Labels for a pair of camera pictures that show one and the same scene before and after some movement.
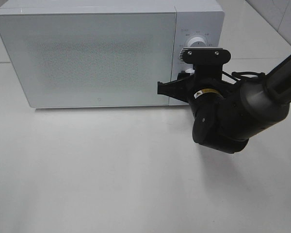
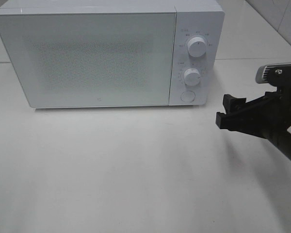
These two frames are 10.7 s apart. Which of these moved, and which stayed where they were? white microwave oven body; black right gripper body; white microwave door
Moved: black right gripper body
Stayed: white microwave door; white microwave oven body
